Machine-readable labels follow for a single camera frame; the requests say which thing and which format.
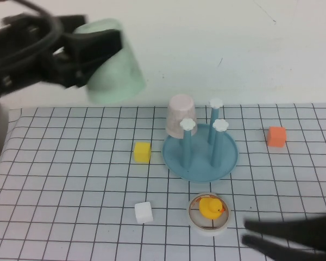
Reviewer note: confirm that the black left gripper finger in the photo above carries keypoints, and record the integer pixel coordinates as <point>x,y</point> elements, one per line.
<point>95,49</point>
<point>70,20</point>

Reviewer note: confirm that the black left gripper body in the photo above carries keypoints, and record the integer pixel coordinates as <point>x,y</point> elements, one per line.
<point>16,70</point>

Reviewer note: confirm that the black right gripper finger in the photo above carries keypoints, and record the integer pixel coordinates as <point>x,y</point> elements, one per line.
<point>301,228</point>
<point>301,253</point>

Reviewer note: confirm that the green plastic cup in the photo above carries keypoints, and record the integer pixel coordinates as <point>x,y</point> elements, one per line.
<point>116,79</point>

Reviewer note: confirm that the pink speckled cup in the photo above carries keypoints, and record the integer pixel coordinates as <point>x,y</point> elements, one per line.
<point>179,114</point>

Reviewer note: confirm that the blue cup stand white caps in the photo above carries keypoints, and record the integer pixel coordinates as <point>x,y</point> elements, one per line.
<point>198,168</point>

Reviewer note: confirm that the yellow rubber duck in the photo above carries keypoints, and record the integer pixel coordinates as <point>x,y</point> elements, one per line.
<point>209,208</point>

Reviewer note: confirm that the orange foam cube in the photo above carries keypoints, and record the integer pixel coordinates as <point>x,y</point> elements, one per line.
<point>276,137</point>

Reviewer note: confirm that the white tape roll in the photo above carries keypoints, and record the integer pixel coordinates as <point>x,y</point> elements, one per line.
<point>206,232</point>

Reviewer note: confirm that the yellow foam cube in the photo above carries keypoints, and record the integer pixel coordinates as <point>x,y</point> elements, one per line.
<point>142,152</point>

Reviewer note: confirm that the white black grid tablecloth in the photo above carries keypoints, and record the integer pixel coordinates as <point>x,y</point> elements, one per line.
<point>70,176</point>

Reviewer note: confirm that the white foam cube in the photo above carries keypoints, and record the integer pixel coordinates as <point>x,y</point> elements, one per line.
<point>144,213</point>

